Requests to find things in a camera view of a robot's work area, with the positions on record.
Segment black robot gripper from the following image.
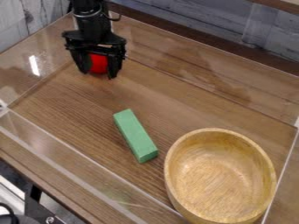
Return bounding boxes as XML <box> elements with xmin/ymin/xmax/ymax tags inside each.
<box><xmin>61</xmin><ymin>11</ymin><xmax>126</xmax><ymax>79</ymax></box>

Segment red plush strawberry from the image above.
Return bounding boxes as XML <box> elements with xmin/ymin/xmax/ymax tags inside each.
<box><xmin>89</xmin><ymin>54</ymin><xmax>108</xmax><ymax>74</ymax></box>

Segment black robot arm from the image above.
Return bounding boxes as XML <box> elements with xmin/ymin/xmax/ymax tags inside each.
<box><xmin>61</xmin><ymin>0</ymin><xmax>126</xmax><ymax>79</ymax></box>

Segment green foam block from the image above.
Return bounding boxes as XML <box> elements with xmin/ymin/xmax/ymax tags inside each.
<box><xmin>113</xmin><ymin>108</ymin><xmax>158</xmax><ymax>164</ymax></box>

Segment clear acrylic tray walls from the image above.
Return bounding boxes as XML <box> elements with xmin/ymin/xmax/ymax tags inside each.
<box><xmin>0</xmin><ymin>17</ymin><xmax>299</xmax><ymax>224</ymax></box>

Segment wooden bowl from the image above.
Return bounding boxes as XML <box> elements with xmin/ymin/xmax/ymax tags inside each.
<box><xmin>162</xmin><ymin>128</ymin><xmax>276</xmax><ymax>224</ymax></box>

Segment black table leg bracket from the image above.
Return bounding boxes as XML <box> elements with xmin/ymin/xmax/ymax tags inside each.
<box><xmin>24</xmin><ymin>185</ymin><xmax>65</xmax><ymax>224</ymax></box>

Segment black cable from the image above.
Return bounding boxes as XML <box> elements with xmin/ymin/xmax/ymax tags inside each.
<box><xmin>0</xmin><ymin>201</ymin><xmax>21</xmax><ymax>224</ymax></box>

